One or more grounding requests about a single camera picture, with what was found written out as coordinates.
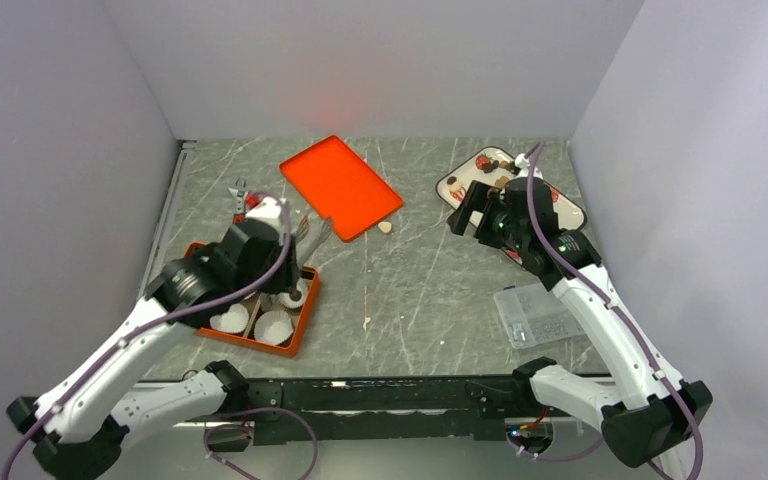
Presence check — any white strawberry tray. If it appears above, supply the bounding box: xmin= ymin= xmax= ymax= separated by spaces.
xmin=435 ymin=145 xmax=588 ymax=231

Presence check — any orange chocolate box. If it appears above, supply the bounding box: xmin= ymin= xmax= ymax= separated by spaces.
xmin=197 ymin=266 xmax=321 ymax=358

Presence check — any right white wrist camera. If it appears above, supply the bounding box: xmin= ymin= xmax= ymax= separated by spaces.
xmin=513 ymin=153 xmax=543 ymax=179

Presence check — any clear plastic screw box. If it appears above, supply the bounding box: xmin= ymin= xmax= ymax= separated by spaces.
xmin=493 ymin=284 xmax=584 ymax=350

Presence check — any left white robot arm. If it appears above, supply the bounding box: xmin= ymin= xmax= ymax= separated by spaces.
xmin=1 ymin=218 xmax=299 ymax=479

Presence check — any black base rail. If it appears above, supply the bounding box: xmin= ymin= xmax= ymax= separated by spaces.
xmin=198 ymin=374 xmax=551 ymax=446

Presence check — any white paper cup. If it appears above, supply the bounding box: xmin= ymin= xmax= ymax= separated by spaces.
xmin=277 ymin=278 xmax=309 ymax=310
xmin=209 ymin=303 xmax=250 ymax=334
xmin=253 ymin=310 xmax=294 ymax=346

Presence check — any orange box lid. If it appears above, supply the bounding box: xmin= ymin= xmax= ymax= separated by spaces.
xmin=279 ymin=135 xmax=404 ymax=243

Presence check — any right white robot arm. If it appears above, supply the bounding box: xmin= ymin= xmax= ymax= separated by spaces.
xmin=447 ymin=177 xmax=713 ymax=476

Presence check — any red handled adjustable wrench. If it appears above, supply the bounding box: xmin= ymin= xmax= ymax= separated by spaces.
xmin=227 ymin=177 xmax=248 ymax=224

